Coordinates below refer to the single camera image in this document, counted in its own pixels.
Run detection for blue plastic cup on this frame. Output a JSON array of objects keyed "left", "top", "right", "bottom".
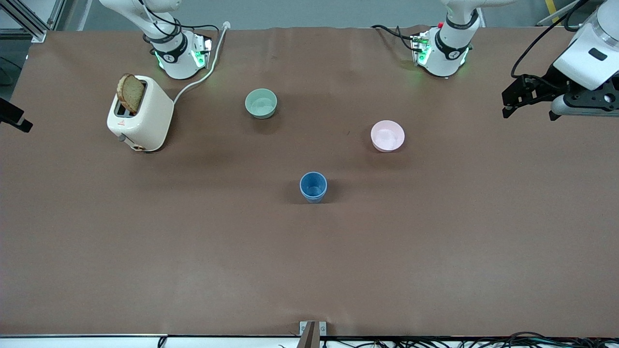
[
  {"left": 299, "top": 171, "right": 328, "bottom": 200},
  {"left": 301, "top": 186, "right": 327, "bottom": 204}
]

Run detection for brown bread slice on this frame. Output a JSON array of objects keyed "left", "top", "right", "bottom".
[{"left": 117, "top": 73, "right": 146, "bottom": 115}]

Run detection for cream white toaster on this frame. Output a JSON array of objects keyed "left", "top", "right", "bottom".
[{"left": 106, "top": 75, "right": 175, "bottom": 153}]

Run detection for pink bowl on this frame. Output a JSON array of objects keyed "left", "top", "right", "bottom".
[{"left": 370, "top": 120, "right": 405, "bottom": 153}]

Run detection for green bowl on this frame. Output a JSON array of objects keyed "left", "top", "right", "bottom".
[{"left": 245, "top": 88, "right": 278, "bottom": 119}]

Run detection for brown table cover sheet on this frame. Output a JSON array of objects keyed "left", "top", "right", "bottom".
[{"left": 0, "top": 25, "right": 619, "bottom": 337}]

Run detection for aluminium frame profile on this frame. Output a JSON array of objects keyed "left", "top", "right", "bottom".
[
  {"left": 537, "top": 0, "right": 600, "bottom": 29},
  {"left": 0, "top": 0, "right": 66, "bottom": 42}
]

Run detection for black arm base cable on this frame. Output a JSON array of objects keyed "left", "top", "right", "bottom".
[
  {"left": 140, "top": 0, "right": 221, "bottom": 54},
  {"left": 371, "top": 24, "right": 421, "bottom": 51}
]

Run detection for white toaster power cable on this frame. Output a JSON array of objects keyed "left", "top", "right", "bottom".
[{"left": 173, "top": 21, "right": 231, "bottom": 103}]

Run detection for black cable bundle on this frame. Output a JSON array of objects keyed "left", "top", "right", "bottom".
[{"left": 319, "top": 331, "right": 619, "bottom": 348}]

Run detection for metal bracket with post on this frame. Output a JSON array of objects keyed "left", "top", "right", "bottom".
[{"left": 299, "top": 320, "right": 327, "bottom": 348}]

